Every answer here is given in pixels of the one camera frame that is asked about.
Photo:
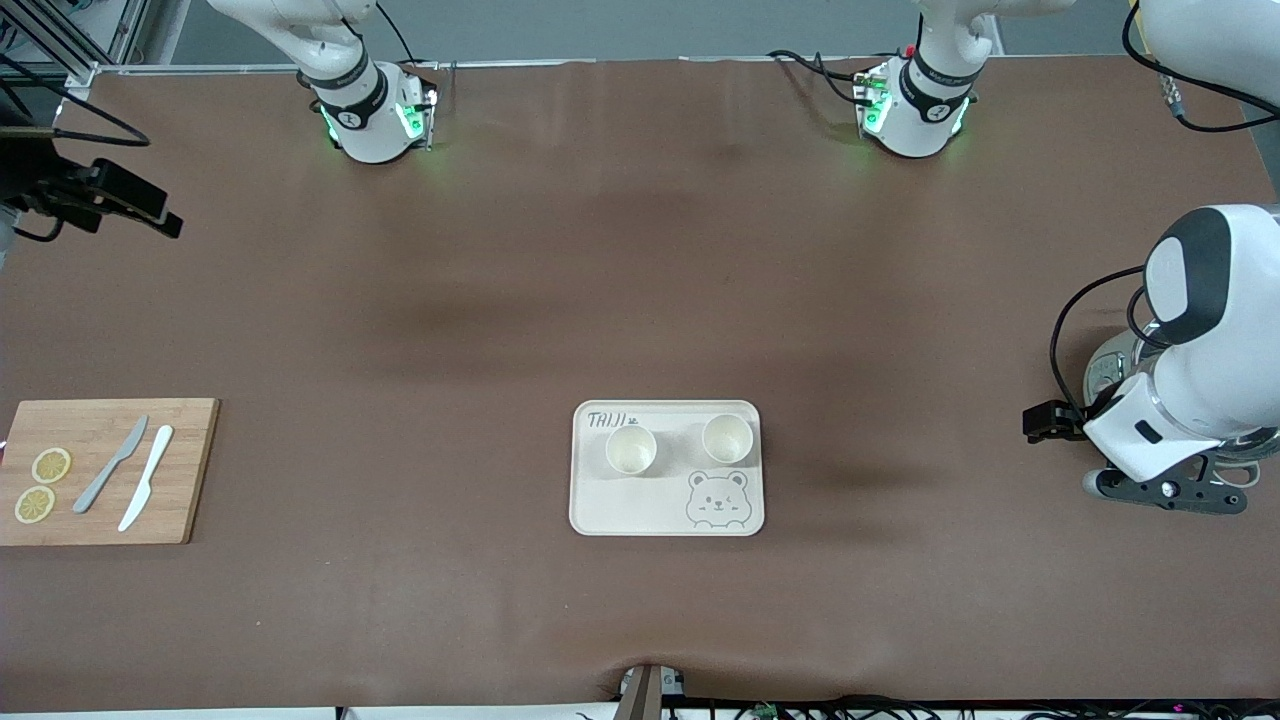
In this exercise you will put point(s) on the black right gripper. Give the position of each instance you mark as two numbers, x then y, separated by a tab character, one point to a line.
38	180

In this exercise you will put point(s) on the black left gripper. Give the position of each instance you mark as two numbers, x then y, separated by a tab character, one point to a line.
1052	421

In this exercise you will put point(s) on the white plastic cup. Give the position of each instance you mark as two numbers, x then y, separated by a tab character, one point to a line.
631	450
727	438

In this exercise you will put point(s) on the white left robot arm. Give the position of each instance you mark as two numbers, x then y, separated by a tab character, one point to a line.
1240	330

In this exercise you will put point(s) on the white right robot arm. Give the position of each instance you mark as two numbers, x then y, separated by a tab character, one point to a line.
370	130

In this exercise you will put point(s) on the cream tray with bear print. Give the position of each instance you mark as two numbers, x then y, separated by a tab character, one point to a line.
640	505

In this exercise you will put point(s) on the grey electric cooking pot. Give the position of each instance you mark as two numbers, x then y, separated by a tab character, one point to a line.
1100	375

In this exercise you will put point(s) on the glass pot lid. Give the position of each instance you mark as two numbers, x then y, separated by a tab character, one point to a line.
1250	447

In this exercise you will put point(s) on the grey plastic knife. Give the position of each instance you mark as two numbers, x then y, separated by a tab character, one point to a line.
112	462

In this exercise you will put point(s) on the yellow lemon slice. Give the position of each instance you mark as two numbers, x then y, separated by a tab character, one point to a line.
51	465
34	504

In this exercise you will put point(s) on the white plastic knife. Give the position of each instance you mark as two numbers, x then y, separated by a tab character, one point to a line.
148	475

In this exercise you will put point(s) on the bamboo cutting board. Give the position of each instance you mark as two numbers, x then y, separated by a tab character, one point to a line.
100	520

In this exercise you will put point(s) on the silver table edge rail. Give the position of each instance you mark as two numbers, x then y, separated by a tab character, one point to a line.
200	69

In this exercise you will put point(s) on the aluminium frame structure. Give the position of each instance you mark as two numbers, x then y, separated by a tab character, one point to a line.
130	25

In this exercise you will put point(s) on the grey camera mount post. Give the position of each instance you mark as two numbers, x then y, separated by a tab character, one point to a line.
645	695

